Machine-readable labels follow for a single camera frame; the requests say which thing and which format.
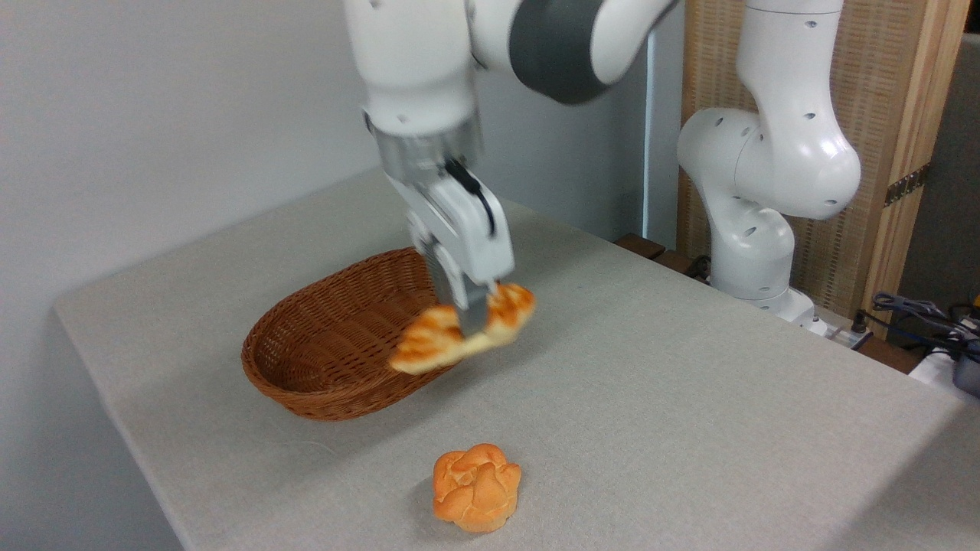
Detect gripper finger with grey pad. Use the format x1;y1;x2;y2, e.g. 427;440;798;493
450;262;492;338
417;236;462;308

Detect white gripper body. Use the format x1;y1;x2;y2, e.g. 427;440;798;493
383;163;516;289

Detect long braided bread loaf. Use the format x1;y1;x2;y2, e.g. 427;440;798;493
387;282;537;376

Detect brown oval wicker basket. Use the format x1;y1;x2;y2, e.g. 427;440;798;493
241;246;462;422

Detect round knotted bread roll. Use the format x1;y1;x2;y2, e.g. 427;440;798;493
433;443;522;534

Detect grey fabric tablecloth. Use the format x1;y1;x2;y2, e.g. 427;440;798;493
54;172;980;551

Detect woven wooden folding screen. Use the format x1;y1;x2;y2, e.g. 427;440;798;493
677;0;971;339

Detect black metal screen hinge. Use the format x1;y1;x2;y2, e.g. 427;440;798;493
884;164;932;208

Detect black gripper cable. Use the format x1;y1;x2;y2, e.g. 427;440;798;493
446;158;497;235

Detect black cables and plugs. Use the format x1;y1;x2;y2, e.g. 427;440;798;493
871;292;980;341

